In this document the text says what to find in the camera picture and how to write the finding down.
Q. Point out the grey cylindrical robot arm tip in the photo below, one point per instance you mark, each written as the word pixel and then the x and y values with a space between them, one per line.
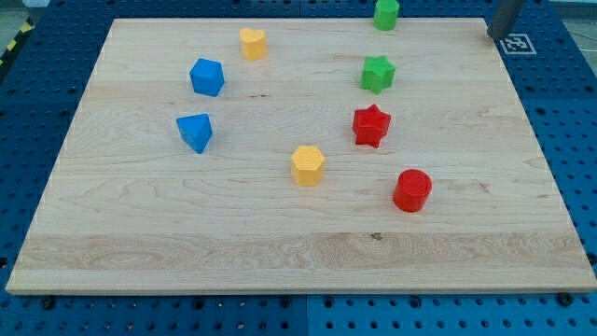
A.
pixel 504 19

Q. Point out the red star block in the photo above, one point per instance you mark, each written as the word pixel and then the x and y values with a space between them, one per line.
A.
pixel 370 126

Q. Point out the green star block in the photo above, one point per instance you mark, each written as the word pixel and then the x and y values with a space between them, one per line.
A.
pixel 378 74

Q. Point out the yellow hexagon block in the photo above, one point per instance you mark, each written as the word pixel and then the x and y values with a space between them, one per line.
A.
pixel 307 166

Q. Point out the light wooden board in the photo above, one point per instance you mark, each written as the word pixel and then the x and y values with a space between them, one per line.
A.
pixel 131 209

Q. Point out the blue triangle block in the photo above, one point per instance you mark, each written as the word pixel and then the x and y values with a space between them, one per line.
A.
pixel 196 131

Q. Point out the red cylinder block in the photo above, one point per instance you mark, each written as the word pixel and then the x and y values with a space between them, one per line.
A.
pixel 412 189

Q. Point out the blue pentagon block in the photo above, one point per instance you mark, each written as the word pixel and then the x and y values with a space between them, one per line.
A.
pixel 207 77

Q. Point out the yellow heart block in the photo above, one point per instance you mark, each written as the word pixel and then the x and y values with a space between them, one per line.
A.
pixel 254 44

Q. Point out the green cylinder block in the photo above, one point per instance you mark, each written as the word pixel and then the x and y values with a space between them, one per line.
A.
pixel 385 14

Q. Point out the black white fiducial marker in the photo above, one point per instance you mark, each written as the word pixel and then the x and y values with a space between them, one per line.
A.
pixel 517 44

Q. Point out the yellow black hazard tape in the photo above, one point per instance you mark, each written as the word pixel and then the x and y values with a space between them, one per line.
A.
pixel 15 46

